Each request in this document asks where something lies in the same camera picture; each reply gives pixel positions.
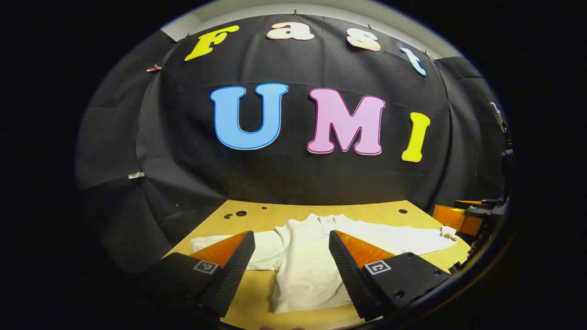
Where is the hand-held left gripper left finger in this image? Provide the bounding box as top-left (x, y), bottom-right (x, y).
top-left (138, 231), bottom-right (256, 319)

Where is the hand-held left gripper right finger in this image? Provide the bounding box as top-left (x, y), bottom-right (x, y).
top-left (328, 230), bottom-right (454, 321)

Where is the white garment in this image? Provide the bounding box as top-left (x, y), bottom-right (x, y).
top-left (191, 213), bottom-right (458, 314)

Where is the black backdrop cloth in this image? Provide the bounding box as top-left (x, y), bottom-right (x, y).
top-left (76, 14), bottom-right (512, 275)

